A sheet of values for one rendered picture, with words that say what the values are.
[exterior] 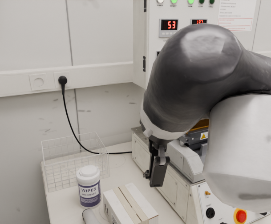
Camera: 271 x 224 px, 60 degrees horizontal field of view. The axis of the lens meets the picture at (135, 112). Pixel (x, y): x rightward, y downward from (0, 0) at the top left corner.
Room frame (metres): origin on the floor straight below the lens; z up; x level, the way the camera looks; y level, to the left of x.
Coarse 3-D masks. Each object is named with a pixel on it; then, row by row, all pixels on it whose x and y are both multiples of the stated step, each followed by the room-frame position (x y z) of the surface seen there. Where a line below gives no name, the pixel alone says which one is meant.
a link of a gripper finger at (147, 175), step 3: (150, 141) 0.39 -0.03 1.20; (150, 144) 0.39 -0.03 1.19; (150, 147) 0.39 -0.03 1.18; (153, 147) 0.40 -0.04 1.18; (150, 150) 0.39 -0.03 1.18; (153, 150) 0.39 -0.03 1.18; (156, 150) 0.40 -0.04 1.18; (165, 150) 0.40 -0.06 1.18; (150, 153) 0.40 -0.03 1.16; (153, 153) 0.40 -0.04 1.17; (156, 153) 0.40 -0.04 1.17; (150, 156) 0.40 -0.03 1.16; (153, 156) 0.40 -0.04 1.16; (150, 159) 0.40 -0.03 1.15; (153, 159) 0.40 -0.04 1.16; (150, 162) 0.40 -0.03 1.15; (153, 162) 0.40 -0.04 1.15; (150, 165) 0.40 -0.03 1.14; (150, 168) 0.40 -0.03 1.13; (150, 171) 0.40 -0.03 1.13; (147, 174) 0.41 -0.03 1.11; (150, 174) 0.40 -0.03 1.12; (147, 177) 0.40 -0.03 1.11; (150, 177) 0.40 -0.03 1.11
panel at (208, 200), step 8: (200, 184) 0.61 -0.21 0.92; (200, 192) 0.60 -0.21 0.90; (208, 192) 0.60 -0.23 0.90; (200, 200) 0.59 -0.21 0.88; (208, 200) 0.60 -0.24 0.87; (216, 200) 0.61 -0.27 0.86; (208, 208) 0.58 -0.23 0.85; (216, 208) 0.60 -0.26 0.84; (224, 208) 0.61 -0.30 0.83; (232, 208) 0.62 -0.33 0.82; (216, 216) 0.58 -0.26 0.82; (224, 216) 0.59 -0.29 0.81; (232, 216) 0.60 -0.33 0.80; (248, 216) 0.62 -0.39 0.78; (256, 216) 0.63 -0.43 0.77
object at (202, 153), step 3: (201, 144) 0.71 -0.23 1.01; (204, 144) 0.71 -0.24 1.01; (201, 147) 0.71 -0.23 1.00; (204, 147) 0.71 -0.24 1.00; (195, 150) 0.74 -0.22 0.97; (198, 150) 0.74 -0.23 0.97; (201, 150) 0.71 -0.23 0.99; (204, 150) 0.71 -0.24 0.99; (198, 153) 0.72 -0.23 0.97; (201, 153) 0.71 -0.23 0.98; (204, 153) 0.71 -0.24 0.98; (201, 156) 0.70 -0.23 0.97; (204, 156) 0.70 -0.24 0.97; (201, 159) 0.68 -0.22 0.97; (204, 159) 0.68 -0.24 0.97
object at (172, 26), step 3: (165, 21) 0.92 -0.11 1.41; (168, 21) 0.93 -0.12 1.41; (171, 21) 0.93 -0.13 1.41; (174, 21) 0.94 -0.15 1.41; (165, 24) 0.92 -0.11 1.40; (168, 24) 0.93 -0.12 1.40; (171, 24) 0.93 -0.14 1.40; (174, 24) 0.94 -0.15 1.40; (165, 27) 0.92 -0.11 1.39; (168, 27) 0.93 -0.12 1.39; (171, 27) 0.93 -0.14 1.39; (174, 27) 0.94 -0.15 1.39
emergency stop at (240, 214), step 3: (240, 210) 0.62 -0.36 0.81; (237, 213) 0.61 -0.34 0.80; (240, 213) 0.61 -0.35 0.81; (243, 213) 0.61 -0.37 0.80; (237, 216) 0.60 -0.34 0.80; (240, 216) 0.60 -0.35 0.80; (243, 216) 0.61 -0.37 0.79; (246, 216) 0.61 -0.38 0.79; (237, 219) 0.60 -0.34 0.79; (240, 219) 0.60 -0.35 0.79; (243, 219) 0.60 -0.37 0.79; (240, 222) 0.60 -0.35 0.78
